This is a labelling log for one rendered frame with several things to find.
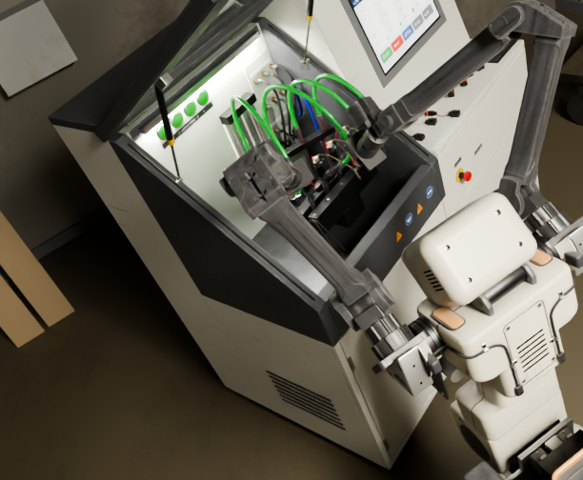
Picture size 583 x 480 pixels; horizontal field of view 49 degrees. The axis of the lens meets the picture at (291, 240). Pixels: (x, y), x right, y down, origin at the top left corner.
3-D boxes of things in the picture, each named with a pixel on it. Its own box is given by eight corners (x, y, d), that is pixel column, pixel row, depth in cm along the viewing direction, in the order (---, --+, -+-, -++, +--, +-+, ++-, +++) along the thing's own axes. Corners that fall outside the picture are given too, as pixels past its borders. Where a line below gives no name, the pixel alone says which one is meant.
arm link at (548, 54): (570, 8, 118) (589, 6, 125) (501, -1, 126) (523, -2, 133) (516, 228, 138) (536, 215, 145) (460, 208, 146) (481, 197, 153)
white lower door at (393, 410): (392, 461, 230) (340, 343, 187) (387, 458, 231) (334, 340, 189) (472, 329, 260) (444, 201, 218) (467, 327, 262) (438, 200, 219)
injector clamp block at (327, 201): (330, 252, 211) (316, 218, 202) (307, 246, 217) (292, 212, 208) (383, 188, 227) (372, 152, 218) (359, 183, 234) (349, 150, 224)
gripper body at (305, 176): (271, 178, 173) (264, 176, 166) (302, 158, 171) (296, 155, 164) (283, 199, 173) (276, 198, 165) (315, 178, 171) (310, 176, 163)
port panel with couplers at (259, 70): (281, 147, 227) (250, 69, 208) (274, 145, 229) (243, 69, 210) (302, 125, 233) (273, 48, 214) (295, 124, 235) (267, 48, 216)
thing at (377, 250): (341, 337, 188) (326, 301, 178) (330, 332, 191) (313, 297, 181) (440, 202, 218) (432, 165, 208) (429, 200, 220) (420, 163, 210)
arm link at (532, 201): (543, 213, 135) (552, 207, 139) (512, 176, 137) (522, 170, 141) (512, 237, 141) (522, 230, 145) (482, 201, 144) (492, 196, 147)
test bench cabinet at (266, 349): (393, 480, 235) (333, 348, 186) (276, 420, 271) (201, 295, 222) (477, 339, 269) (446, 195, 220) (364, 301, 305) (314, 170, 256)
